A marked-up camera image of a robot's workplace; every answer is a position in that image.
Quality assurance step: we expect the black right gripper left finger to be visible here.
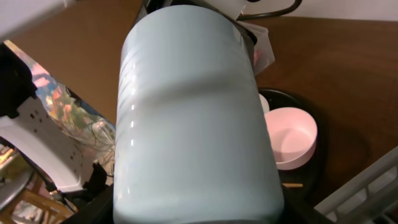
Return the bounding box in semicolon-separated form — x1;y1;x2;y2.
62;184;114;224

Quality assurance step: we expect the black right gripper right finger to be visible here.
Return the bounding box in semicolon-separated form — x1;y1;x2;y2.
279;186;334;224

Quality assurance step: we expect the wooden chopstick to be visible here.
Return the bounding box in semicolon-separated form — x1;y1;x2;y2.
282;183;303;188

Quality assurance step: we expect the pink plastic bowl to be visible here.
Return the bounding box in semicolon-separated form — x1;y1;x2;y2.
264;107;318;170

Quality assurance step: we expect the light blue plastic cup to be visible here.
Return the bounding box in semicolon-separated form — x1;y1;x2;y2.
113;5;284;223

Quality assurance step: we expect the small white cup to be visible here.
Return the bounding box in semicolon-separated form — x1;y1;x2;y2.
259;94;270;114

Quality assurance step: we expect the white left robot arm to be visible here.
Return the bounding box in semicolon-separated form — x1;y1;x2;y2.
1;97;93;192

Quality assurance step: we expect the grey dishwasher rack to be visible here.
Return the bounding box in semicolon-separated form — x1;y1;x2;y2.
315;147;397;223

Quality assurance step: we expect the clear plastic waste bin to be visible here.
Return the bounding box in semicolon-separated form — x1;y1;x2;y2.
239;22;275;76

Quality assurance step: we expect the round black serving tray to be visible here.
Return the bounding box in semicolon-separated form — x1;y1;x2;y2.
258;88;328;201

